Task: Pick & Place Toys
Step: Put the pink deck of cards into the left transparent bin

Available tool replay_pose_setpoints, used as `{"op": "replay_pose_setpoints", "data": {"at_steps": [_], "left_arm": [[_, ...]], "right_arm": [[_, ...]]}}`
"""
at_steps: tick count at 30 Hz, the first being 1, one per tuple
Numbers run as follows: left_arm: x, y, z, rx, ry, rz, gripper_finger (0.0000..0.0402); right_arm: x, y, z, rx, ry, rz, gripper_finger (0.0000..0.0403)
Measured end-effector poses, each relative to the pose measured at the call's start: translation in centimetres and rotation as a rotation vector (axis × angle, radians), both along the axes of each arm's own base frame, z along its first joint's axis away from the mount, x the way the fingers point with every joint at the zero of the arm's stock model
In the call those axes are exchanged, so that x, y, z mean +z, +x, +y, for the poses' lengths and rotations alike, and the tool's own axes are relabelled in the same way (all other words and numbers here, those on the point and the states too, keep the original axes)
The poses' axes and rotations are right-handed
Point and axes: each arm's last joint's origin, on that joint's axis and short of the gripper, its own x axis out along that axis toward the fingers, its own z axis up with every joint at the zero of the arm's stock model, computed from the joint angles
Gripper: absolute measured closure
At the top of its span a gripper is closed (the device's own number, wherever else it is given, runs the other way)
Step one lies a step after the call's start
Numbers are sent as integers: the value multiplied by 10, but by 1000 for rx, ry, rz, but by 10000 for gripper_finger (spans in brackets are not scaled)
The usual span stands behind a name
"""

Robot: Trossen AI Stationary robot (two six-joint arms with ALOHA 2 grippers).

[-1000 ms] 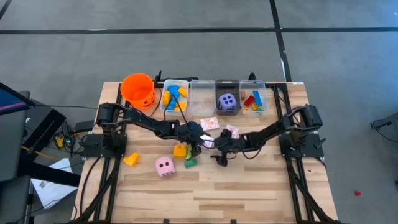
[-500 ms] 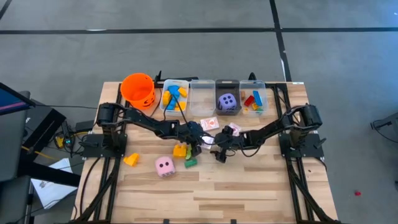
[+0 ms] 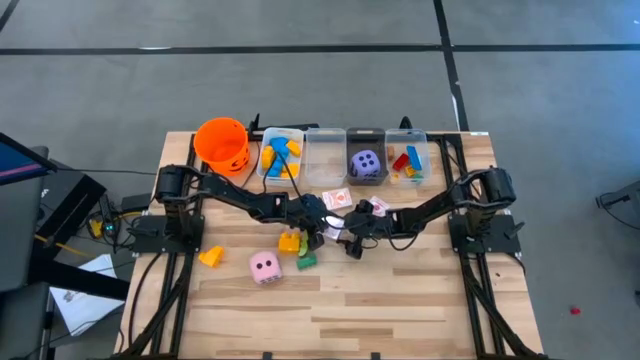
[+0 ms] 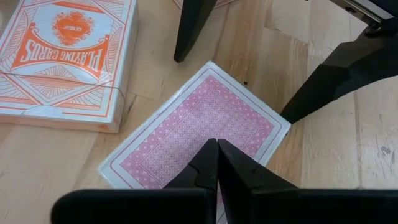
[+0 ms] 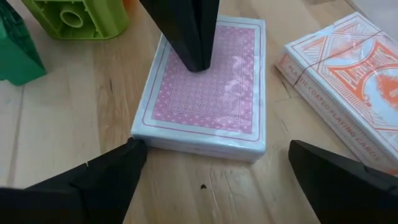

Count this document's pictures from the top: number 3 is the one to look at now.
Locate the blue knobby toy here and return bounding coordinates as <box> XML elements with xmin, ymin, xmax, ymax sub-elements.
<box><xmin>268</xmin><ymin>136</ymin><xmax>292</xmax><ymax>178</ymax></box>

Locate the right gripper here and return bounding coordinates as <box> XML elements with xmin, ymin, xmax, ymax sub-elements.
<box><xmin>339</xmin><ymin>212</ymin><xmax>399</xmax><ymax>260</ymax></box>

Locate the white paper sheet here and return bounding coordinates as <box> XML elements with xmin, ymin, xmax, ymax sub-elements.
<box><xmin>48</xmin><ymin>253</ymin><xmax>127</xmax><ymax>337</ymax></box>

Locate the white plastic bin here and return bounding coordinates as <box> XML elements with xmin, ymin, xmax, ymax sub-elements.
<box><xmin>256</xmin><ymin>126</ymin><xmax>305</xmax><ymax>187</ymax></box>

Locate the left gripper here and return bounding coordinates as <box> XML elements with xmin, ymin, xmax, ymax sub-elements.
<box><xmin>287</xmin><ymin>193</ymin><xmax>334</xmax><ymax>252</ymax></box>

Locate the pink foam die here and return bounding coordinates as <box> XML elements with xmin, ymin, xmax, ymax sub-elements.
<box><xmin>248</xmin><ymin>250</ymin><xmax>284</xmax><ymax>286</ymax></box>

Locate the black side desk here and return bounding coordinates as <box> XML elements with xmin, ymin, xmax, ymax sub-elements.
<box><xmin>0</xmin><ymin>144</ymin><xmax>132</xmax><ymax>360</ymax></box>

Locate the orange pumpkin bucket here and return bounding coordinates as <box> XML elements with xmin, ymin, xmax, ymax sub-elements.
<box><xmin>193</xmin><ymin>116</ymin><xmax>251</xmax><ymax>177</ymax></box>

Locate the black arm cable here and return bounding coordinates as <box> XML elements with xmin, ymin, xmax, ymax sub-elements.
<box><xmin>261</xmin><ymin>148</ymin><xmax>307</xmax><ymax>201</ymax></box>
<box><xmin>384</xmin><ymin>232</ymin><xmax>420</xmax><ymax>252</ymax></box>

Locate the purple foam die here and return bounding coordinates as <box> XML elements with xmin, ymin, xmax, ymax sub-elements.
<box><xmin>348</xmin><ymin>148</ymin><xmax>382</xmax><ymax>180</ymax></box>

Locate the monitor with blue screen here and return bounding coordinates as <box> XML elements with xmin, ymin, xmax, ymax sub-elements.
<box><xmin>0</xmin><ymin>131</ymin><xmax>59</xmax><ymax>187</ymax></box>

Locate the clear plastic bin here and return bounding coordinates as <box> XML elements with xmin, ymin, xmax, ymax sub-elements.
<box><xmin>303</xmin><ymin>127</ymin><xmax>347</xmax><ymax>189</ymax></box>
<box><xmin>383</xmin><ymin>127</ymin><xmax>432</xmax><ymax>189</ymax></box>

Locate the large yellow toy block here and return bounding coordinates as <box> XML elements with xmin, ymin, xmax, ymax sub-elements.
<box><xmin>277</xmin><ymin>230</ymin><xmax>302</xmax><ymax>254</ymax></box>

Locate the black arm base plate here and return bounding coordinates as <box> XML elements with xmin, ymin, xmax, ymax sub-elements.
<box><xmin>448</xmin><ymin>214</ymin><xmax>522</xmax><ymax>255</ymax></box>
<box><xmin>130</xmin><ymin>214</ymin><xmax>205</xmax><ymax>255</ymax></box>

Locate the black power adapter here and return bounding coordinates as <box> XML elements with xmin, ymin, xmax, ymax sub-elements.
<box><xmin>121</xmin><ymin>193</ymin><xmax>154</xmax><ymax>215</ymax></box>

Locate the blue toy block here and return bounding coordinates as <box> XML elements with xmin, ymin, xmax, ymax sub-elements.
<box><xmin>405</xmin><ymin>144</ymin><xmax>424</xmax><ymax>172</ymax></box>

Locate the orange playing card box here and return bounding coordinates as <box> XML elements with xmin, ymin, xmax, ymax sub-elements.
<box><xmin>321</xmin><ymin>187</ymin><xmax>354</xmax><ymax>211</ymax></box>

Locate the black tripod leg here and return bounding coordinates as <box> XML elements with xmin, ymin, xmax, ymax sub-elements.
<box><xmin>594</xmin><ymin>178</ymin><xmax>640</xmax><ymax>211</ymax></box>

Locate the dark green toy block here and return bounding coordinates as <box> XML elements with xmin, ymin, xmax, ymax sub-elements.
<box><xmin>295</xmin><ymin>252</ymin><xmax>319</xmax><ymax>272</ymax></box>

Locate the white playing card box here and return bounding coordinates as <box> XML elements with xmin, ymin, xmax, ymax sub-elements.
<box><xmin>322</xmin><ymin>215</ymin><xmax>347</xmax><ymax>241</ymax></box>

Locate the grey plastic bin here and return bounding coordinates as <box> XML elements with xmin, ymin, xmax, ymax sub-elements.
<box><xmin>344</xmin><ymin>127</ymin><xmax>389</xmax><ymax>187</ymax></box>

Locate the yellow cable bundle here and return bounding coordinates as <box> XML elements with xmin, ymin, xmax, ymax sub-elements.
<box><xmin>87</xmin><ymin>212</ymin><xmax>124</xmax><ymax>240</ymax></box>

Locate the yellow wedge toy block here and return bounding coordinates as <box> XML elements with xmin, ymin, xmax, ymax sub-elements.
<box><xmin>198</xmin><ymin>245</ymin><xmax>226</xmax><ymax>268</ymax></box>

